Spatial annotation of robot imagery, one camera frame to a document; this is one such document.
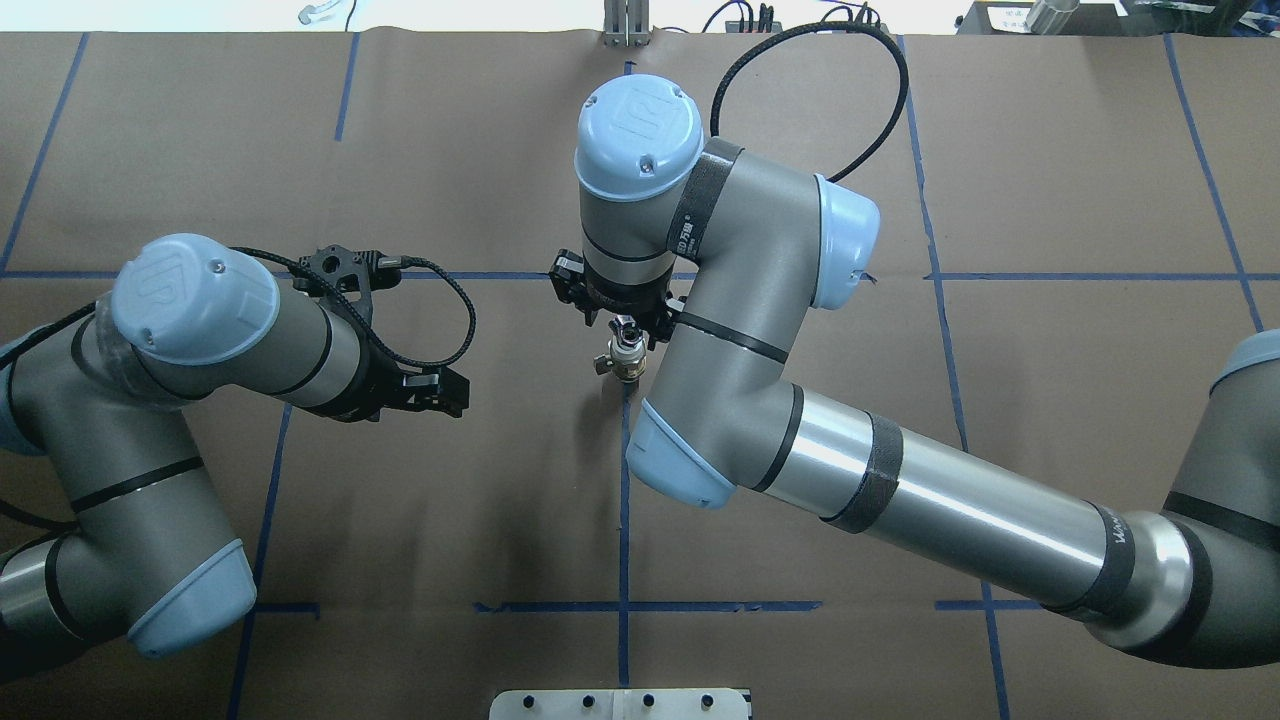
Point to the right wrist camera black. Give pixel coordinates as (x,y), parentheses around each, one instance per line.
(567,275)

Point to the metal cup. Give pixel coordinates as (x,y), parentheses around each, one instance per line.
(1049,17)

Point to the chrome pipe fitting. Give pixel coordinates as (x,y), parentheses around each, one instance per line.
(627,333)

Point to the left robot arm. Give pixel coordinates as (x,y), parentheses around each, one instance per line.
(150,555)

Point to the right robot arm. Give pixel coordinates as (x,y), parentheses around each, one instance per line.
(1193,584)

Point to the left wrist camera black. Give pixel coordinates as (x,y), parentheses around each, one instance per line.
(355,271)

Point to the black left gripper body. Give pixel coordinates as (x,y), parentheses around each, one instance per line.
(377,393)

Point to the brass PPR valve white ends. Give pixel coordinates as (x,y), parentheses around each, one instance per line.
(625,362)

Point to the aluminium frame post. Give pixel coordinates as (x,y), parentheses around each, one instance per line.
(626,23)

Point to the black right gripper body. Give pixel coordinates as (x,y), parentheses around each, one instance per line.
(612,300)

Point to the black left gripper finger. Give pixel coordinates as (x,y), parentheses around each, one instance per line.
(436,389)

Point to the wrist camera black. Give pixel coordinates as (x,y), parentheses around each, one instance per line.
(355,271)
(567,275)

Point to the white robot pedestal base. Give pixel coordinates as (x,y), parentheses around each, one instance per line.
(624,703)

